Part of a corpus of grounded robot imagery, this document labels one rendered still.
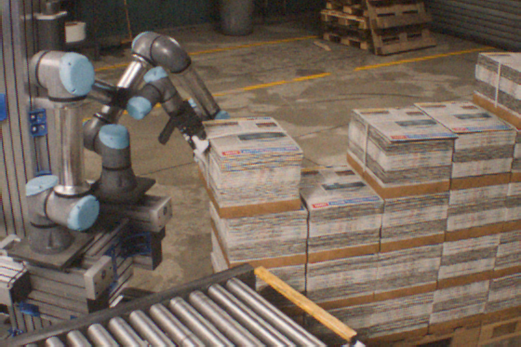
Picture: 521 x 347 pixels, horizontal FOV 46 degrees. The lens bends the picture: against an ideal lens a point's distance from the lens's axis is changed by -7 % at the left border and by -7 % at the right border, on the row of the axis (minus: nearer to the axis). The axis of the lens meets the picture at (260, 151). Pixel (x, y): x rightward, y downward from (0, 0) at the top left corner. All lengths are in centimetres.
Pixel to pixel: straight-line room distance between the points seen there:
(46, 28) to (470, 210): 174
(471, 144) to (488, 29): 747
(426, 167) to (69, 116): 130
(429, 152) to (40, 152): 139
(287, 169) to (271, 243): 28
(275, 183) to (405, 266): 68
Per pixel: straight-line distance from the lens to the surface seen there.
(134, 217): 253
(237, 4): 929
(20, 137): 228
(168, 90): 224
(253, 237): 233
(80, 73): 187
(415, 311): 280
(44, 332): 182
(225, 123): 247
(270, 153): 221
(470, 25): 1016
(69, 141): 193
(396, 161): 241
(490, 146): 261
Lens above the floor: 186
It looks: 21 degrees down
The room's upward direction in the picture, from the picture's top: 1 degrees clockwise
